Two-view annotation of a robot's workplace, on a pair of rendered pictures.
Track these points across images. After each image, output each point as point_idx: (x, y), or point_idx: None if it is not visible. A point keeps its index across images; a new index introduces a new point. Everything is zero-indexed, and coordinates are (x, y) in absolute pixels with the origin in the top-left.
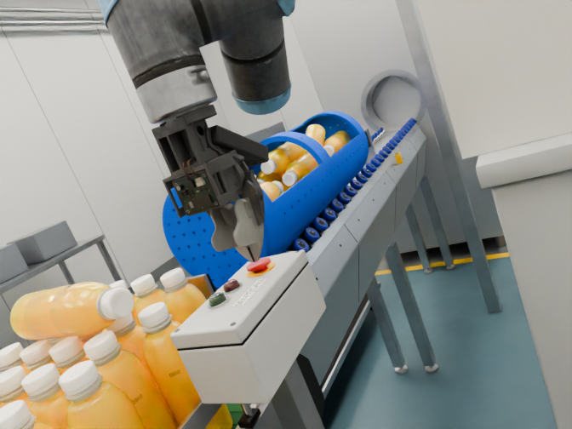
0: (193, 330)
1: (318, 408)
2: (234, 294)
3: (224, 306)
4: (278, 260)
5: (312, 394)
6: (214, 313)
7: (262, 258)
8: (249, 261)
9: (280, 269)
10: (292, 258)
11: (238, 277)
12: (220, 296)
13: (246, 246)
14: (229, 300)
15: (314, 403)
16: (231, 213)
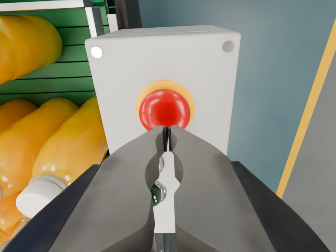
0: (160, 231)
1: (137, 4)
2: (165, 178)
3: (169, 200)
4: (192, 81)
5: (135, 3)
6: (165, 210)
7: (166, 99)
8: (98, 57)
9: (217, 121)
10: (226, 80)
11: (125, 124)
12: (160, 201)
13: (162, 152)
14: (166, 188)
15: (136, 6)
16: (153, 233)
